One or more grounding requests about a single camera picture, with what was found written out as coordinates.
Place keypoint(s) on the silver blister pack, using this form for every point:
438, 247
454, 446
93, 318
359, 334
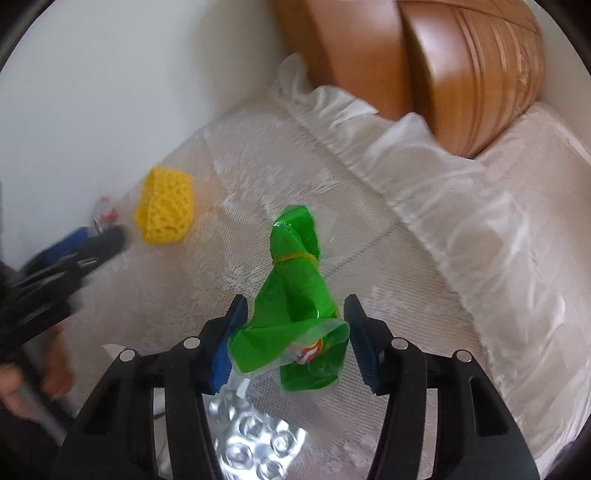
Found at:
249, 438

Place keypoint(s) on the wooden headboard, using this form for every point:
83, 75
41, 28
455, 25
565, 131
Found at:
466, 69

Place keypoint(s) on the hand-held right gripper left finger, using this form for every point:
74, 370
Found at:
227, 350

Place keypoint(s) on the yellow foam net sleeve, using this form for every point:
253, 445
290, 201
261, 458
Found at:
166, 207

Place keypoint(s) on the white lace ruffled cloth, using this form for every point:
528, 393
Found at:
286, 184

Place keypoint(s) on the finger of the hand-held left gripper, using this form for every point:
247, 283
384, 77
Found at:
69, 242
108, 242

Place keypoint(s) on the small red white wrapper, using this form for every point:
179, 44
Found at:
105, 212

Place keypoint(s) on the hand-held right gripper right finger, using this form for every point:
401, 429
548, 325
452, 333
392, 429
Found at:
364, 350

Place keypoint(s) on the person's left hand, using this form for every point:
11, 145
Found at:
57, 369

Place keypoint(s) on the bed with pink sheet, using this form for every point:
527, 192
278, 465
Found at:
545, 152

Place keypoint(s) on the green plastic wrapper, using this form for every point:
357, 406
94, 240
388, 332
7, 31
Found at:
295, 286

